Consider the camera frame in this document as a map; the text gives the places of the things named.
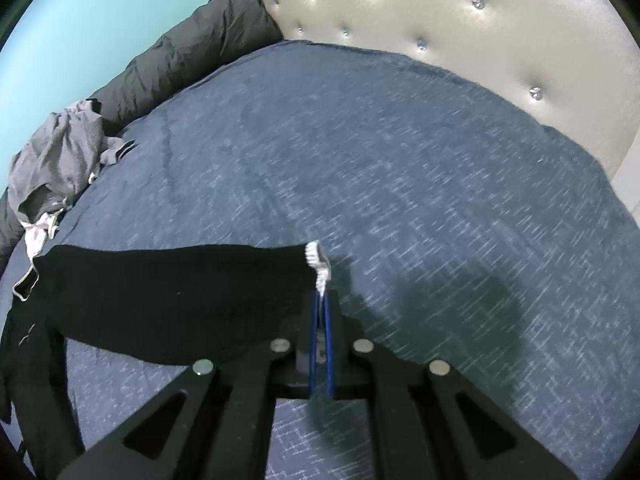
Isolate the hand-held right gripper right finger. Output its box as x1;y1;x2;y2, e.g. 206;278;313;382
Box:
321;292;576;480

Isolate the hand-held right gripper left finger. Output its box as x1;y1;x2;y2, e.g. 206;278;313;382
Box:
57;292;321;480

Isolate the black sweater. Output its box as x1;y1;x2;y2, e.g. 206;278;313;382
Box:
0;241;334;480

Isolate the bed with blue-grey sheet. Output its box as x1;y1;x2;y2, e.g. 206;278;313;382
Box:
0;40;640;480

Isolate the white garment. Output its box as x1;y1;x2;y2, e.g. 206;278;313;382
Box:
22;212;61;261

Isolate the grey garment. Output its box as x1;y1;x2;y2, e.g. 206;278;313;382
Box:
7;100;136;223

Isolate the cream tufted headboard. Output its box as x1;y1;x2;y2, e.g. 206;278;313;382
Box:
222;0;640;186

